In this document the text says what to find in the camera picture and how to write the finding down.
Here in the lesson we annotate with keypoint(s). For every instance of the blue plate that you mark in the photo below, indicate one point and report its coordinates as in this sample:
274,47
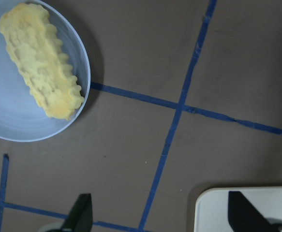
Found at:
21,119

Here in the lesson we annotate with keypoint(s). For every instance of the cream rectangular tray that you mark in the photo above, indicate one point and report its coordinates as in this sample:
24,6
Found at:
211,210

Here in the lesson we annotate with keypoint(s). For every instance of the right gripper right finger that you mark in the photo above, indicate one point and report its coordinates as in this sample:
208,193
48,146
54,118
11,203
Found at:
243,216

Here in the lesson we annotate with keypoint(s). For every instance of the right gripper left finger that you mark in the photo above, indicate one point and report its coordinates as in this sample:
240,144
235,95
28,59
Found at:
80,217

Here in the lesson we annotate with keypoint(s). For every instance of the brown paper table mat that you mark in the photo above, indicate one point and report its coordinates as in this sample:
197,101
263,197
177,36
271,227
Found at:
186,96

